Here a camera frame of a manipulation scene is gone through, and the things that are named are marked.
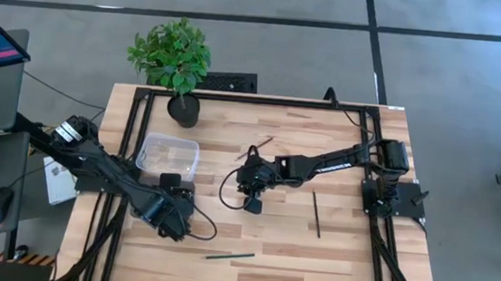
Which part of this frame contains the green leafy plant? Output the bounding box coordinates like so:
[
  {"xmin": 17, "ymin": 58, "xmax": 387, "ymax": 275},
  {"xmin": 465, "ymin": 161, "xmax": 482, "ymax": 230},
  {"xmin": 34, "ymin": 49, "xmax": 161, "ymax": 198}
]
[{"xmin": 122, "ymin": 12, "xmax": 217, "ymax": 98}]

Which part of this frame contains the white cardboard box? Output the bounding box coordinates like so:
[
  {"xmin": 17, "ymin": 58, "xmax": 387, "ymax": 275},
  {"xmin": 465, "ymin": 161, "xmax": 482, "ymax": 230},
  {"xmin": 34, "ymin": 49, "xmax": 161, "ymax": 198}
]
[{"xmin": 39, "ymin": 154, "xmax": 82, "ymax": 208}]

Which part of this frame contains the black power cable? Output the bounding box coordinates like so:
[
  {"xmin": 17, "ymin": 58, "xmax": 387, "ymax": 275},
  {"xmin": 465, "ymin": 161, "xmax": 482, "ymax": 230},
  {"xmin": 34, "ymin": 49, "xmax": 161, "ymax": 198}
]
[{"xmin": 320, "ymin": 86, "xmax": 379, "ymax": 143}]

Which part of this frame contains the green pencil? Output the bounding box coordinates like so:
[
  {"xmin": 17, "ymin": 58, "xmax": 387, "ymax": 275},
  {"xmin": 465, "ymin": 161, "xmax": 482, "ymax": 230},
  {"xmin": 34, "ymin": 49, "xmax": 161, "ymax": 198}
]
[{"xmin": 204, "ymin": 248, "xmax": 256, "ymax": 265}]

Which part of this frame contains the red-brown pencil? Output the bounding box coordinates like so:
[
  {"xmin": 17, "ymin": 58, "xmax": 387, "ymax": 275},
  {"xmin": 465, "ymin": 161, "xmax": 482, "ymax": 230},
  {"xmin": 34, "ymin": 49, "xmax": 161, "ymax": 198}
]
[{"xmin": 234, "ymin": 133, "xmax": 275, "ymax": 165}]

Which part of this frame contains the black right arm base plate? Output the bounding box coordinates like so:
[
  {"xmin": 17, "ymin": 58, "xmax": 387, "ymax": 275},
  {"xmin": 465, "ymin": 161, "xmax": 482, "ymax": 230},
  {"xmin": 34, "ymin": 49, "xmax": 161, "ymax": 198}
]
[{"xmin": 359, "ymin": 177, "xmax": 429, "ymax": 220}]

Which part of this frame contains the black plant pot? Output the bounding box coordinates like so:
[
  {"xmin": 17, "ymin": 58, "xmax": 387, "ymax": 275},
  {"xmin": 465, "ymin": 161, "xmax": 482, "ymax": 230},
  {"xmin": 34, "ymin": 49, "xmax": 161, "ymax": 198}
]
[{"xmin": 164, "ymin": 92, "xmax": 203, "ymax": 131}]

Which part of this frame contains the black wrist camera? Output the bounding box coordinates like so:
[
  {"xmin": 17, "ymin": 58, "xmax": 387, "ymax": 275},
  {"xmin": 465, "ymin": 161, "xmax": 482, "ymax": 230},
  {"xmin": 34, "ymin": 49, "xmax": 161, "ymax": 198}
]
[
  {"xmin": 159, "ymin": 171, "xmax": 183, "ymax": 190},
  {"xmin": 242, "ymin": 195, "xmax": 265, "ymax": 216}
]

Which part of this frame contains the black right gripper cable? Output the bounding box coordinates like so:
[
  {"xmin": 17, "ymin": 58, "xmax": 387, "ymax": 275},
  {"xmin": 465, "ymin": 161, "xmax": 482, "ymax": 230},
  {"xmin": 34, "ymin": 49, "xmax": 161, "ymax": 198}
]
[{"xmin": 217, "ymin": 142, "xmax": 260, "ymax": 213}]

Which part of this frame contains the black aluminium table frame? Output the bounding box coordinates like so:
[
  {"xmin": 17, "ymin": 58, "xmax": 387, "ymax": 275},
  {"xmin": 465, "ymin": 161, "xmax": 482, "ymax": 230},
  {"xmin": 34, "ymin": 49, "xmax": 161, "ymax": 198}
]
[{"xmin": 82, "ymin": 81, "xmax": 422, "ymax": 281}]

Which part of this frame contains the dark thin pencil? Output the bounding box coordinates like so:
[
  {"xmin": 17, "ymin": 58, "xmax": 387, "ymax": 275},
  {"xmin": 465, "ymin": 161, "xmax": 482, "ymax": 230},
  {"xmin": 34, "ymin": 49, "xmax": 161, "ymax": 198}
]
[{"xmin": 307, "ymin": 189, "xmax": 325, "ymax": 239}]

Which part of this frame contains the black cable plug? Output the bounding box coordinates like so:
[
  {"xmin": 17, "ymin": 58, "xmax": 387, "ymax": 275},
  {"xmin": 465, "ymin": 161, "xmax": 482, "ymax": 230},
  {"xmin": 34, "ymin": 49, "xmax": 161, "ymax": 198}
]
[{"xmin": 410, "ymin": 189, "xmax": 429, "ymax": 208}]

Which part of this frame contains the black cable bundle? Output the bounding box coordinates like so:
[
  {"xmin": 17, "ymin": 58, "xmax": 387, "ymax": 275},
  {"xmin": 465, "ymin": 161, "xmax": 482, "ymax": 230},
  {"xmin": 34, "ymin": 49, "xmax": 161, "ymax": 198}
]
[
  {"xmin": 55, "ymin": 189, "xmax": 131, "ymax": 281},
  {"xmin": 362, "ymin": 214, "xmax": 440, "ymax": 281}
]

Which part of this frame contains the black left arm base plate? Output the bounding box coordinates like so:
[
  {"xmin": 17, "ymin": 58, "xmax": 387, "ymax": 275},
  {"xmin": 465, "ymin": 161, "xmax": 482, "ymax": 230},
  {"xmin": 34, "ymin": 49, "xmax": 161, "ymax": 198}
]
[{"xmin": 73, "ymin": 172, "xmax": 139, "ymax": 198}]

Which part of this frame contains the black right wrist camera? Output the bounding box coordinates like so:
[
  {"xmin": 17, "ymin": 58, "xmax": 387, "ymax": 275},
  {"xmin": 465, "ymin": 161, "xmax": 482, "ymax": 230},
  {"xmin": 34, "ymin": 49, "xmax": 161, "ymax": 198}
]
[{"xmin": 242, "ymin": 195, "xmax": 265, "ymax": 216}]

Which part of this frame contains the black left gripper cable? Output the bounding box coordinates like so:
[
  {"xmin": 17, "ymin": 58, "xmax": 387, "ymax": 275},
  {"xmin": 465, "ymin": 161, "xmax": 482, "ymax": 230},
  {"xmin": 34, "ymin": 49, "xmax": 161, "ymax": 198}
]
[{"xmin": 187, "ymin": 203, "xmax": 221, "ymax": 243}]

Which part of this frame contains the black floor cable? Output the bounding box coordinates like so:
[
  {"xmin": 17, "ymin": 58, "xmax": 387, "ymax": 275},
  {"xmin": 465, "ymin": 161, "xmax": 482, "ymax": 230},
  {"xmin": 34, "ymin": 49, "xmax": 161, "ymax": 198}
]
[{"xmin": 19, "ymin": 70, "xmax": 110, "ymax": 122}]

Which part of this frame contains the desk caster wheel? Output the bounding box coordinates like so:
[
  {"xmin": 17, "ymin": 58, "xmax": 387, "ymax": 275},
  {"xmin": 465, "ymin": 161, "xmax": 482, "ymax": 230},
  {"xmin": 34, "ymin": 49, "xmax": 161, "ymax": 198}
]
[{"xmin": 12, "ymin": 244, "xmax": 29, "ymax": 262}]

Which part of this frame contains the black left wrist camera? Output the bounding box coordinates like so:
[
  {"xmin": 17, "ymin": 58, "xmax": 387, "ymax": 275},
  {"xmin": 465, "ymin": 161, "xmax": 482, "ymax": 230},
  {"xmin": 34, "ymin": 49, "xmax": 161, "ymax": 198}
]
[{"xmin": 159, "ymin": 171, "xmax": 183, "ymax": 190}]

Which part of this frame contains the clear plastic bin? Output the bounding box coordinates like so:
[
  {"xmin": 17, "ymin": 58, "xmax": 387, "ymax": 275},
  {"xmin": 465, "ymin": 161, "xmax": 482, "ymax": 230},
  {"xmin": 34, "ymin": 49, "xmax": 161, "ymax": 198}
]
[{"xmin": 134, "ymin": 131, "xmax": 203, "ymax": 183}]

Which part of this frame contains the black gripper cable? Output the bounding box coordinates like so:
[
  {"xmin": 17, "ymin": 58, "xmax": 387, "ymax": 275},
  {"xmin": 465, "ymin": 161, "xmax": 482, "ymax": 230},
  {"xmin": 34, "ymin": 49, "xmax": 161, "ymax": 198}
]
[
  {"xmin": 187, "ymin": 203, "xmax": 221, "ymax": 243},
  {"xmin": 217, "ymin": 142, "xmax": 260, "ymax": 213}
]

